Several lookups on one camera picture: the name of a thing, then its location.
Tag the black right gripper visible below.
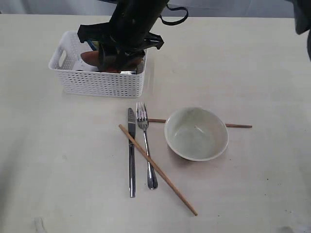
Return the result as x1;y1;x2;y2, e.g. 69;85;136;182
77;0;165;71

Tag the brown wooden plate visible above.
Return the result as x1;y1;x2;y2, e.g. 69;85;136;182
80;50;144;73

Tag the white perforated plastic basket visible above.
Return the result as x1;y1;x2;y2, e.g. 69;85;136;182
49;31;147;98

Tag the silver metal fork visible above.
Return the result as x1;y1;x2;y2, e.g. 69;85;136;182
136;102;158;190

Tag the silver table knife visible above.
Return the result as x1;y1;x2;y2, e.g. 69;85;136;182
127;108;136;198

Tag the white speckled ceramic bowl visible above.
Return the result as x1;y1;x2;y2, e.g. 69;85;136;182
164;107;229;162

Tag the wooden chopstick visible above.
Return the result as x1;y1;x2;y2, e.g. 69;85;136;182
119;124;198;216
149;118;252;129

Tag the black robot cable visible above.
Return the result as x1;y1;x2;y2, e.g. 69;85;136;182
159;4;190;26

